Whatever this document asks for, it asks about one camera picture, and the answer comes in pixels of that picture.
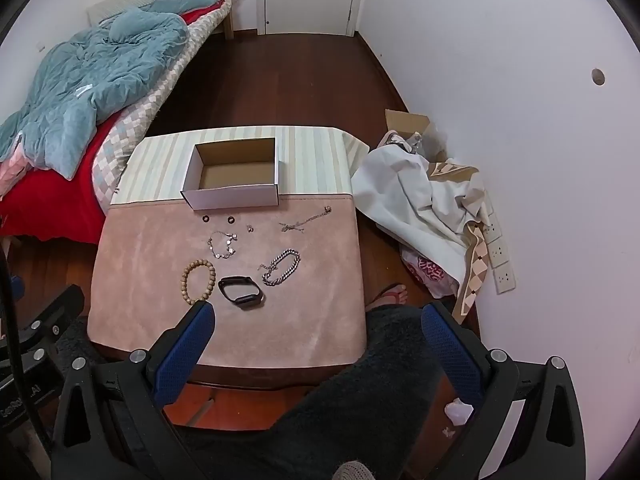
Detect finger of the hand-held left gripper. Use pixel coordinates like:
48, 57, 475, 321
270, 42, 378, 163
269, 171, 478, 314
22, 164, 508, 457
10, 284, 86, 376

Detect crumpled white tissue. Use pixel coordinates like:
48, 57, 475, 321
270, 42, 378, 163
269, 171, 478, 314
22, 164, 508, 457
444, 397, 473, 426

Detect thick silver chain bracelet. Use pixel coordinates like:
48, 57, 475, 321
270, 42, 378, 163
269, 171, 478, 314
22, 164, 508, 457
257, 249, 302, 288

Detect red printed plastic bag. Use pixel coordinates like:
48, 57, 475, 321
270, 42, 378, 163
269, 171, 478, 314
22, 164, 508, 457
400, 247, 461, 298

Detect dark fuzzy pants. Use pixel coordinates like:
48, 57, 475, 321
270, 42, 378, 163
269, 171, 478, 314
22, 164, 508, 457
50, 305, 483, 480

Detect brown cardboard box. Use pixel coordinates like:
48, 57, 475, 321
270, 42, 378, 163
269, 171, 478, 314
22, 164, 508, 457
384, 108, 448, 161

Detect white cardboard box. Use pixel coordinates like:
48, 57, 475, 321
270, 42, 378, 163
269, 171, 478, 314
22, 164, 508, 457
181, 137, 286, 211

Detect pink suede table cloth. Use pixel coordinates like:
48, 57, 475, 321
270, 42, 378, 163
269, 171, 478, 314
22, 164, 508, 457
87, 192, 368, 368

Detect beige diamond pattern cloth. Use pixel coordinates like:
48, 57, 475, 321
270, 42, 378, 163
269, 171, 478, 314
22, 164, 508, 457
427, 157, 496, 326

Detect grey knit cloth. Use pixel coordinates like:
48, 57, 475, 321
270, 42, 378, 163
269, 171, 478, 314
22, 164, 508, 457
332, 460, 373, 480

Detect gold bead bracelet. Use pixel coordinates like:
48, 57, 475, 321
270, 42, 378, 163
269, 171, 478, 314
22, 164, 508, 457
181, 259, 217, 307

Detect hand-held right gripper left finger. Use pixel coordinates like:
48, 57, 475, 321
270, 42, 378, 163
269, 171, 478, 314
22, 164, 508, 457
51, 301, 217, 480

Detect thin silver necklace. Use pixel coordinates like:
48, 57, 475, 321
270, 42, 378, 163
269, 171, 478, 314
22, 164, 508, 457
279, 205, 333, 233

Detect black smart band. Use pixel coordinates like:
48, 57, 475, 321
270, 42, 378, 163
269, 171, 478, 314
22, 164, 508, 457
218, 275, 265, 311

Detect blue-grey blanket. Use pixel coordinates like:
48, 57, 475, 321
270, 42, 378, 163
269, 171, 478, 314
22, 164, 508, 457
0, 0, 236, 181

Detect silver disc bracelet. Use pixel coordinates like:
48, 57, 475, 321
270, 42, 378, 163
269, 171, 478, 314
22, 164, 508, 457
207, 230, 238, 260

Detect pale striped table cloth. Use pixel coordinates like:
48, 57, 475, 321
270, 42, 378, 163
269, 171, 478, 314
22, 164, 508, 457
110, 125, 371, 206

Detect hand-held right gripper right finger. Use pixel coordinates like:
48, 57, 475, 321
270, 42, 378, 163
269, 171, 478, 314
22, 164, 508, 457
421, 301, 586, 480

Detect person's foot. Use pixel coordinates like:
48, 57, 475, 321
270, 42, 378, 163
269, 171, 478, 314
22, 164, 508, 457
365, 282, 408, 313

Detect bed with checkered quilt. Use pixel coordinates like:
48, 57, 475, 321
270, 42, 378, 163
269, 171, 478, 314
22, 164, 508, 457
0, 2, 231, 246

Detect checkered quilt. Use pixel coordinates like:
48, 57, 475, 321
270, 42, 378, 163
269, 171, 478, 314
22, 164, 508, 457
92, 0, 233, 211

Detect white cloth pile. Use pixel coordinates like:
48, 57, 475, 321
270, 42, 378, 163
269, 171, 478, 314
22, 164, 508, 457
350, 132, 493, 306

